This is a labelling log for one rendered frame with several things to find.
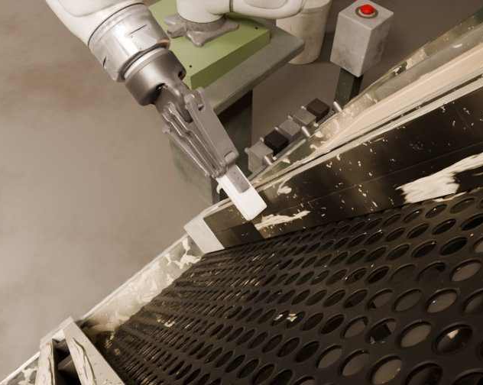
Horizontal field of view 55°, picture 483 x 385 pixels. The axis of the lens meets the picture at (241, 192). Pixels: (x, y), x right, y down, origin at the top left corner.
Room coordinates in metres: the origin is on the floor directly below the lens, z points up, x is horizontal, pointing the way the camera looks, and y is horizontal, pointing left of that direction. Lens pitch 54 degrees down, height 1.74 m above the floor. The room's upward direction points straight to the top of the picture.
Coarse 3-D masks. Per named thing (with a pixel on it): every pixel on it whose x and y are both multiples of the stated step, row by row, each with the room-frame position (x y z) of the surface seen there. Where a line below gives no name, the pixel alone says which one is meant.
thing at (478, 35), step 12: (480, 24) 0.84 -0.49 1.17; (468, 36) 0.82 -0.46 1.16; (480, 36) 0.80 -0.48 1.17; (444, 48) 0.85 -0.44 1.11; (456, 48) 0.83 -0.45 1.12; (468, 48) 0.81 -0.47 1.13; (432, 60) 0.85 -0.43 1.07; (444, 60) 0.84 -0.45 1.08; (408, 72) 0.88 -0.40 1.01; (420, 72) 0.86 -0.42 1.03; (384, 84) 0.93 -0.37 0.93; (396, 84) 0.90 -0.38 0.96; (408, 84) 0.88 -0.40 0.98; (384, 96) 0.91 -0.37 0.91
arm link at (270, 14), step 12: (240, 0) 1.25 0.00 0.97; (252, 0) 1.23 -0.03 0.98; (264, 0) 1.22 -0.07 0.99; (276, 0) 1.22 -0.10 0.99; (288, 0) 1.23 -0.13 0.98; (300, 0) 1.24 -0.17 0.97; (240, 12) 1.27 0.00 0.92; (252, 12) 1.25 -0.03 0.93; (264, 12) 1.24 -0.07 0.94; (276, 12) 1.23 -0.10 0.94; (288, 12) 1.23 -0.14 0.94
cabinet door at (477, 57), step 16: (480, 48) 0.69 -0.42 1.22; (448, 64) 0.74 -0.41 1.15; (464, 64) 0.65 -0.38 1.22; (480, 64) 0.56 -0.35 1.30; (432, 80) 0.70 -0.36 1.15; (448, 80) 0.60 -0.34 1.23; (400, 96) 0.74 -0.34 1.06; (416, 96) 0.64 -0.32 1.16; (368, 112) 0.80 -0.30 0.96; (384, 112) 0.68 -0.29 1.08; (352, 128) 0.73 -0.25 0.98
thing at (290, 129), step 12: (312, 108) 1.01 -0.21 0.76; (324, 108) 1.01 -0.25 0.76; (288, 120) 0.97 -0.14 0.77; (300, 120) 0.97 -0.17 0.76; (312, 120) 0.97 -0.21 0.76; (324, 120) 0.99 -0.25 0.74; (276, 132) 0.92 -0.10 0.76; (288, 132) 0.92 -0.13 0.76; (264, 144) 0.87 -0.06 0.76; (276, 144) 0.87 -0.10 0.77; (288, 144) 0.91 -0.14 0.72; (252, 156) 0.84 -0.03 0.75; (276, 156) 0.85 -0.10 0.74; (252, 168) 0.84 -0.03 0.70; (264, 168) 0.75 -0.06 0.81
